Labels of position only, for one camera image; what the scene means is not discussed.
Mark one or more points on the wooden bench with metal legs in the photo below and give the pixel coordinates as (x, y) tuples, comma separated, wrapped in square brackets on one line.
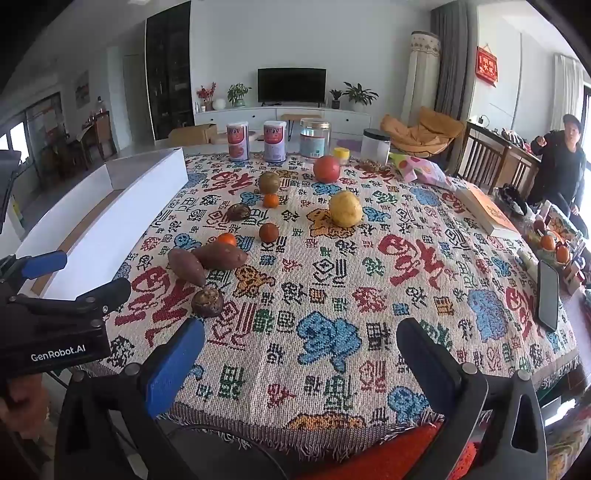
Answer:
[(300, 117)]

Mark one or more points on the round purple cushion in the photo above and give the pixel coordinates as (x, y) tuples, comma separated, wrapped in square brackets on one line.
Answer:
[(345, 144)]

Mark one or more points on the dark glass display cabinet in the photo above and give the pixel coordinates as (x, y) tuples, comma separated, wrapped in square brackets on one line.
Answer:
[(168, 69)]

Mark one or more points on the pile of cloths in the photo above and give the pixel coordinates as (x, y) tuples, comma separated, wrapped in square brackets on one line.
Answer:
[(512, 136)]

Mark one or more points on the white round lamp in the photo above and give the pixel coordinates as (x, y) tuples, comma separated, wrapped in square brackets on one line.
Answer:
[(220, 105)]

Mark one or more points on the orange fruit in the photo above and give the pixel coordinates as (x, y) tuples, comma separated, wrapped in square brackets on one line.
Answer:
[(563, 254), (548, 242)]

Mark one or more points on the pile of nuts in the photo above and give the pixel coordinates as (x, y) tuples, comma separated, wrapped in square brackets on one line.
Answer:
[(369, 165)]

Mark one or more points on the small red fruit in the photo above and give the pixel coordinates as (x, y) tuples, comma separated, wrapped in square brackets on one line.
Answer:
[(539, 226)]

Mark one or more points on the wooden dining table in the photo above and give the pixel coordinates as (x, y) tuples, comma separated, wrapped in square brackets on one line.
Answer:
[(85, 136)]

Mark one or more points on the green-brown kiwi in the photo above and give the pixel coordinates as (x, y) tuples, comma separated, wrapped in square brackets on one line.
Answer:
[(269, 182)]

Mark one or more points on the glass balcony door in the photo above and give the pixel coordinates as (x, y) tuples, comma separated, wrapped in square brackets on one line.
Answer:
[(34, 124)]

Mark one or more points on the small potted plant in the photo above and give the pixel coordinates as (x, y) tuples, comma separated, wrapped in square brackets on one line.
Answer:
[(336, 98)]

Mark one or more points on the large leafy potted plant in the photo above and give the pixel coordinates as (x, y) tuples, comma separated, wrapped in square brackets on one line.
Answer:
[(360, 94)]

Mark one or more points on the red apple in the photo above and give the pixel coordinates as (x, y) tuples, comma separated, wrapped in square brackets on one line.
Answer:
[(327, 169)]

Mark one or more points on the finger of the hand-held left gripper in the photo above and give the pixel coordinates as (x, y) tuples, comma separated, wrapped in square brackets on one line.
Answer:
[(46, 264), (104, 295)]

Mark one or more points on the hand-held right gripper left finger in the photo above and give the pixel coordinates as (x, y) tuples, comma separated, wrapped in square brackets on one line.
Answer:
[(175, 360)]

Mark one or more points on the pink and purple tin can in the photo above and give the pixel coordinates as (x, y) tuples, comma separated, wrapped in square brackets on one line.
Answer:
[(238, 141), (274, 141)]

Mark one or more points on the purple sweet potato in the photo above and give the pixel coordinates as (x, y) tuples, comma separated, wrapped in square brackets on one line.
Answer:
[(220, 255)]

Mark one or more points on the small yellow container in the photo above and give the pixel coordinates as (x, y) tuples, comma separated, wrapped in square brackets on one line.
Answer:
[(341, 155)]

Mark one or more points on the wooden slatted chair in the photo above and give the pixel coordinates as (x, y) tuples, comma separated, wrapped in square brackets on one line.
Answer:
[(478, 159)]

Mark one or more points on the patterned floor rug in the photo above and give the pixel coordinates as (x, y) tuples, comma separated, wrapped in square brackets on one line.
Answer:
[(568, 452)]

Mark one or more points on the black smartphone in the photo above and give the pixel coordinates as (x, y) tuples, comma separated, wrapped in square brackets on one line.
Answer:
[(548, 295)]

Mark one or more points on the yellow pomelo fruit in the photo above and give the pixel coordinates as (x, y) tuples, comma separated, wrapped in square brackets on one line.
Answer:
[(345, 208)]

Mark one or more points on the person's left hand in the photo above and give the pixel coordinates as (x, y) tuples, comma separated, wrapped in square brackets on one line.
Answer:
[(25, 397)]

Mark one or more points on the dark purple round fruit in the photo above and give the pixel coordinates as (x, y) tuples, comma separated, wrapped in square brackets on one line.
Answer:
[(207, 302), (238, 212)]

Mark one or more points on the white cardboard box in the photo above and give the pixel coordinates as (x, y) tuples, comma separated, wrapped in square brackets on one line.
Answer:
[(115, 207)]

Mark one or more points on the small orange mandarin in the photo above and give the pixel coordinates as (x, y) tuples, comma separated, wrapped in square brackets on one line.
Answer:
[(271, 200), (226, 239)]

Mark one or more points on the orange lounge chair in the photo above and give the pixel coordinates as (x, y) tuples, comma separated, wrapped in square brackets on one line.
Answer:
[(420, 131)]

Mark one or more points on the glass jar with blue label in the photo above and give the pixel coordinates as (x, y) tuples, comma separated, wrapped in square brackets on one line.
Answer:
[(315, 138)]

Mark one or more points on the black cloth bundle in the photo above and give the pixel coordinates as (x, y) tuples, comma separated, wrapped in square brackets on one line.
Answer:
[(512, 196)]

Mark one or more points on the white television cabinet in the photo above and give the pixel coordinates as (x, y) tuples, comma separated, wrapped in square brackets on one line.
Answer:
[(258, 115)]

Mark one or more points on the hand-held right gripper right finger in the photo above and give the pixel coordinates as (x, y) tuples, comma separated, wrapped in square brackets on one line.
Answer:
[(427, 353)]

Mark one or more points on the red knitted cloth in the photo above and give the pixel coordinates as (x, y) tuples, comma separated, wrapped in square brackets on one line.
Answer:
[(392, 454)]

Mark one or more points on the white sheer curtain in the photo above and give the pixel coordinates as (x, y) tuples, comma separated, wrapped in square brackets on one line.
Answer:
[(568, 87)]

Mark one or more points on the framed wall painting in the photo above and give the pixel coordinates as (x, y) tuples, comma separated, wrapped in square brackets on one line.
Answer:
[(82, 90)]

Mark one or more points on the colourful fruit gift box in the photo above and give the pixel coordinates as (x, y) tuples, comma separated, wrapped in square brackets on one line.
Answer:
[(570, 277)]

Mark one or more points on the red wall hanging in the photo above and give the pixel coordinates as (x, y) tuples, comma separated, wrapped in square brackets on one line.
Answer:
[(488, 66)]

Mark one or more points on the printed woven blanket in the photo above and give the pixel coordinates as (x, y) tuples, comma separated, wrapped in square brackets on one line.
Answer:
[(323, 286)]

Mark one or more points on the green potted plant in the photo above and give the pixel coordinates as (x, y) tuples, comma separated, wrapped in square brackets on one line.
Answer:
[(239, 94)]

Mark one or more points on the grey curtain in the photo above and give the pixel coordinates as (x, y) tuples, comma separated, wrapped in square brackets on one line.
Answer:
[(450, 60)]

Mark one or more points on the colourful snack bag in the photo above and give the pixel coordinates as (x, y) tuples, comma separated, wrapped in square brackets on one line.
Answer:
[(418, 168)]

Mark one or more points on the red flowers in vase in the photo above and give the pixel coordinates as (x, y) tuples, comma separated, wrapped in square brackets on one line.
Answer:
[(207, 94)]

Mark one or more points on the clear jar with black lid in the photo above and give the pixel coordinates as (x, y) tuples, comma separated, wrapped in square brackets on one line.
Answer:
[(375, 146)]

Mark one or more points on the covered standing air conditioner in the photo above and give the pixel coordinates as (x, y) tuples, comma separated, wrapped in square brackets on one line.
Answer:
[(422, 74)]

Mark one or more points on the brown round fruit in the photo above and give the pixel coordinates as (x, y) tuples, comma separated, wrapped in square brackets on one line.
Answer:
[(269, 232)]

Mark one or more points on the dark wooden side table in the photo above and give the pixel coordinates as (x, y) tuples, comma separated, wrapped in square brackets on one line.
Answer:
[(508, 152)]

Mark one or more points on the black television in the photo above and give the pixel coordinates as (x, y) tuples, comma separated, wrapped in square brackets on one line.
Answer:
[(292, 85)]

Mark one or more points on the clear plastic jug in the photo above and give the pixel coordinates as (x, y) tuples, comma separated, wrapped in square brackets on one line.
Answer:
[(98, 107)]

